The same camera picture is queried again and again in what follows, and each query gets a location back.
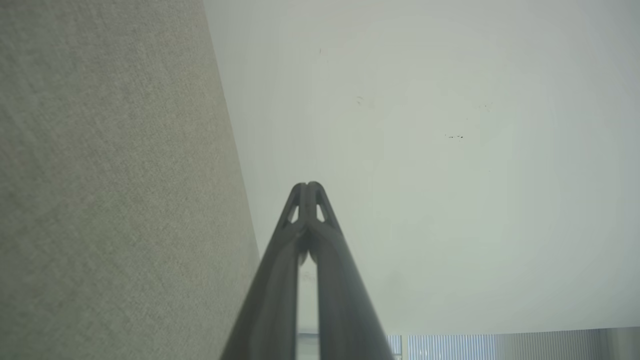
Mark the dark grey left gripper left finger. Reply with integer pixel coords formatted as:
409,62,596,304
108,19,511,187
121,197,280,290
220,182,308,360

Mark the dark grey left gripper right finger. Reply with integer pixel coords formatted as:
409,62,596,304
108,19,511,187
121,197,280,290
307,181,397,360

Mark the white ribbed panel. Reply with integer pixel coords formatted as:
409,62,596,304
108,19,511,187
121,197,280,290
387,327,640,360

